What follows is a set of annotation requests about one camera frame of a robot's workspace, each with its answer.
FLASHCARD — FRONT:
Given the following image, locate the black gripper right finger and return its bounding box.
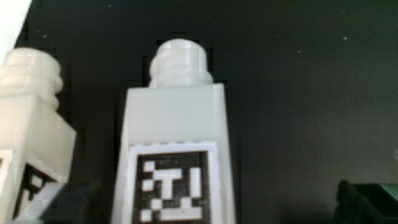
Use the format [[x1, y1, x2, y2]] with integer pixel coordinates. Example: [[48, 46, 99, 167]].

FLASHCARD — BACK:
[[334, 181, 398, 224]]

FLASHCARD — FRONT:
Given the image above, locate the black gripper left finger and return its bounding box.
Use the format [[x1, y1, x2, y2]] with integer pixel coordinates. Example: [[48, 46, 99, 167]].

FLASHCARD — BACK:
[[11, 186, 99, 224]]

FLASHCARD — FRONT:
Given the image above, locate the white table leg with tag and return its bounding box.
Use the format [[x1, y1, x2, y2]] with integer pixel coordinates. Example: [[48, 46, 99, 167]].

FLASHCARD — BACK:
[[110, 39, 236, 224]]

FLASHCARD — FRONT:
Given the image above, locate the white square tabletop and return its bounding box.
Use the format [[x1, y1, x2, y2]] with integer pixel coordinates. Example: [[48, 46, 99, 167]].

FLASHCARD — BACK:
[[0, 0, 32, 63]]

